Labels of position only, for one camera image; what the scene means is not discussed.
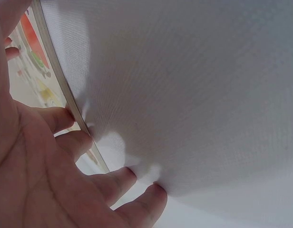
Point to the person's right hand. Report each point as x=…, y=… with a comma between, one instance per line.
x=12, y=52

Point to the person's left hand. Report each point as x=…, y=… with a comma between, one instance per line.
x=25, y=166

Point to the person's right fingers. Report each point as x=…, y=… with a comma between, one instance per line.
x=12, y=52

